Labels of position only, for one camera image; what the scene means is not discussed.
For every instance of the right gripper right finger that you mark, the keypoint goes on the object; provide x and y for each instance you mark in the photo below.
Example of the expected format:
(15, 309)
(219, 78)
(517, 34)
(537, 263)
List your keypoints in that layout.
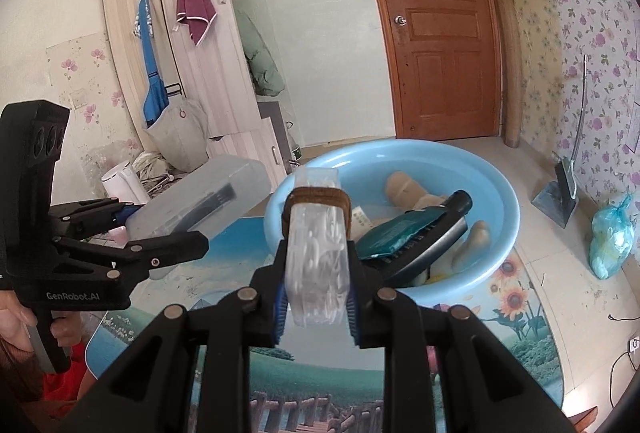
(443, 362)

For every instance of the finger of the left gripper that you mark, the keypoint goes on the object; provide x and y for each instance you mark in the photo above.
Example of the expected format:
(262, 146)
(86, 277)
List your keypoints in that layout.
(75, 260)
(88, 218)

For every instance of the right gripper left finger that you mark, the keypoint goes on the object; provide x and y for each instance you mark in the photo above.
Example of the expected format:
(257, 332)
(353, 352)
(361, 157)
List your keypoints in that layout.
(189, 364)

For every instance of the clear plastic storage box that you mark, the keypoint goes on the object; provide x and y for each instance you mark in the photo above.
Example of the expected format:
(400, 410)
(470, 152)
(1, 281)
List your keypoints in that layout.
(207, 200)

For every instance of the person's left hand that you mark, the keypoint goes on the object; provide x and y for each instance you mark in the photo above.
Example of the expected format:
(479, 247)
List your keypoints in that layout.
(16, 319)

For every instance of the white electric kettle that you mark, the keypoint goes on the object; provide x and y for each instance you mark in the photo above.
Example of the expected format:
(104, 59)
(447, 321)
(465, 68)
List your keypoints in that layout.
(123, 183)

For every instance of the grey tote bag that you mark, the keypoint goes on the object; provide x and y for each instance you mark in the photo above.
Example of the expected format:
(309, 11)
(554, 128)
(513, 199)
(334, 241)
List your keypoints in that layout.
(180, 134)

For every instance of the black power bank box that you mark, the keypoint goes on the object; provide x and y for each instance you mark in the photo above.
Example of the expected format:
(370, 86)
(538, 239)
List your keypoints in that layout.
(406, 247)

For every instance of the beige plush toy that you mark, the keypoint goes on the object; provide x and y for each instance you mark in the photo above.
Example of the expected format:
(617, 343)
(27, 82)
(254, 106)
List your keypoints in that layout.
(405, 193)

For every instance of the light wood wardrobe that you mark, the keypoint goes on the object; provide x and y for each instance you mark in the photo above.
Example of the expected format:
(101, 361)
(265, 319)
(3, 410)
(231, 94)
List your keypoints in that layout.
(214, 74)

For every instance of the light blue plastic basin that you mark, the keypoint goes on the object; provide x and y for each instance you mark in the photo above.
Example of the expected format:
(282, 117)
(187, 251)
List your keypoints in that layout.
(440, 169)

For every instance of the maroon hanging towel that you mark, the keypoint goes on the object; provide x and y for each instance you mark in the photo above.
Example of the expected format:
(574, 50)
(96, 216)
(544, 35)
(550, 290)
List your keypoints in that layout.
(197, 16)

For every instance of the cyan plastic garbage bag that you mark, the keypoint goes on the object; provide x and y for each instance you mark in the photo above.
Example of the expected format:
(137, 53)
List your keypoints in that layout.
(612, 239)

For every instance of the green hanging jacket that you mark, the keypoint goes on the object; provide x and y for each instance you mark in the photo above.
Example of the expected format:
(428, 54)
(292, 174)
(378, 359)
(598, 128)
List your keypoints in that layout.
(265, 75)

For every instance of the rolled beige mat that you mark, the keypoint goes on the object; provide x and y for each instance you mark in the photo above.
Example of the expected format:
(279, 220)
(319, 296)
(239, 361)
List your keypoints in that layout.
(512, 72)

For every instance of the brown wooden door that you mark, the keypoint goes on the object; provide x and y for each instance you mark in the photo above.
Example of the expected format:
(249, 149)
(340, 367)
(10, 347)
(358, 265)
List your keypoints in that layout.
(444, 63)

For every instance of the blue hanging strap bag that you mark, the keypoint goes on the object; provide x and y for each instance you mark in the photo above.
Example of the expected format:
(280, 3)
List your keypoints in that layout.
(156, 98)

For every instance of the dustpan with long handle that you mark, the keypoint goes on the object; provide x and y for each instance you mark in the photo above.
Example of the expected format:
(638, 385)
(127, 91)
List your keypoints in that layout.
(558, 199)

